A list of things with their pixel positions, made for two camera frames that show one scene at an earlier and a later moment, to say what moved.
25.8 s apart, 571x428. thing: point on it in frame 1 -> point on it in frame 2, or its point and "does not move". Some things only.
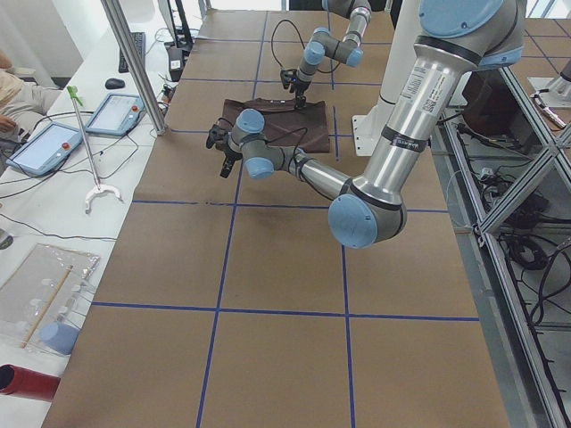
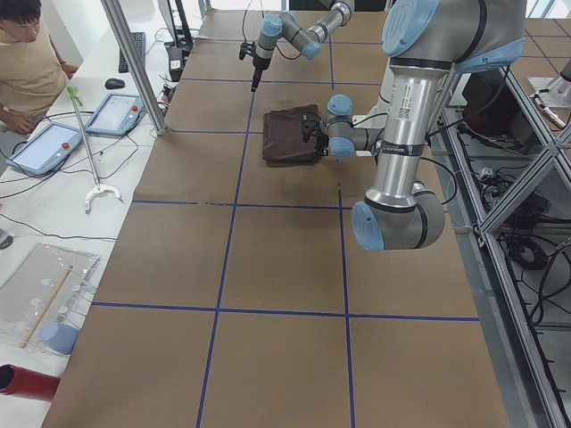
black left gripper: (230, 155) -> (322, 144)
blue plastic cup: (59, 337) does not move
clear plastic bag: (42, 300) does not move
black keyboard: (140, 42) does not move
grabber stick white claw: (72, 89) does not move
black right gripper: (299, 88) -> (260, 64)
